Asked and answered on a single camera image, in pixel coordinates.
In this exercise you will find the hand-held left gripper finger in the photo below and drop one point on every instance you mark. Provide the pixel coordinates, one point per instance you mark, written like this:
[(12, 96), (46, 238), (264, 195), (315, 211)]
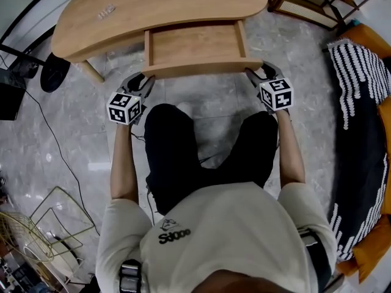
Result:
[(129, 81), (148, 87)]

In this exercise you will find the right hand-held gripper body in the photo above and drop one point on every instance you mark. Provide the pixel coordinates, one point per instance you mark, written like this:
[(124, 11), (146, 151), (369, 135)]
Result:
[(278, 95)]

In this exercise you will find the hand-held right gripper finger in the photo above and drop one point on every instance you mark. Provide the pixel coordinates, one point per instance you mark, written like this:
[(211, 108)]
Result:
[(275, 71), (253, 77)]

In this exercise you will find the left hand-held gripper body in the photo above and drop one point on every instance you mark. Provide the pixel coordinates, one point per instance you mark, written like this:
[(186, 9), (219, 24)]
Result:
[(123, 107)]

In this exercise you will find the wooden drawer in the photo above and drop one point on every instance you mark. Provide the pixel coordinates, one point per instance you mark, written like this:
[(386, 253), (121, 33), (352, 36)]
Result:
[(198, 44)]

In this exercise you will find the person's left forearm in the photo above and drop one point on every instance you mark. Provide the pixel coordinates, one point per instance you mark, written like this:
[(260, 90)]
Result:
[(123, 163)]

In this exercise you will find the person's right forearm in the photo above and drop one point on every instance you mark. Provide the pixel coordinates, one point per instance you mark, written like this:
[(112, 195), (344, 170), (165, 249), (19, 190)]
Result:
[(291, 154)]

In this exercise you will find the person's white left shoe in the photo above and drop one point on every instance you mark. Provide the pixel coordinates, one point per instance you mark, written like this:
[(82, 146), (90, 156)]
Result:
[(184, 107)]

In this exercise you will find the small clear plastic packet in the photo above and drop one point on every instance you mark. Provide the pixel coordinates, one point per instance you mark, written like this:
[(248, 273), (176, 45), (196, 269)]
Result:
[(106, 11)]

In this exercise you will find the black standing fan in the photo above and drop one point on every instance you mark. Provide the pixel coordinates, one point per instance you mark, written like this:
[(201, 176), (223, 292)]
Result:
[(55, 73)]

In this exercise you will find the wooden shelf rack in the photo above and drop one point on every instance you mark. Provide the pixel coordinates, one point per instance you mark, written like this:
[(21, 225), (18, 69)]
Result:
[(308, 2)]

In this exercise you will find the teal cloth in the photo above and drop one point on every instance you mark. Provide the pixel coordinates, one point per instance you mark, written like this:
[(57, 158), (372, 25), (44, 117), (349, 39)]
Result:
[(355, 21)]

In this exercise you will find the black white striped blanket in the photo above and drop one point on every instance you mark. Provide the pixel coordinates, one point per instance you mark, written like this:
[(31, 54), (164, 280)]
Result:
[(360, 151)]

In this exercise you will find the black mesh wastebasket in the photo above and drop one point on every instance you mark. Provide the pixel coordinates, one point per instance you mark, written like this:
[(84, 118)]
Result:
[(26, 69)]

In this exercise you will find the black box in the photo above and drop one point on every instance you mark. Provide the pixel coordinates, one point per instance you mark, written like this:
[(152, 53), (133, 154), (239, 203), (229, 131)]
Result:
[(9, 99)]

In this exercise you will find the person's white t-shirt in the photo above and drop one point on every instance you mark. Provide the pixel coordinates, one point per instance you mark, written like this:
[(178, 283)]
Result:
[(220, 240)]

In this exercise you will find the orange sofa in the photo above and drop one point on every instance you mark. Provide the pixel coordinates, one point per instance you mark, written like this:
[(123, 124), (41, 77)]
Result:
[(372, 249)]

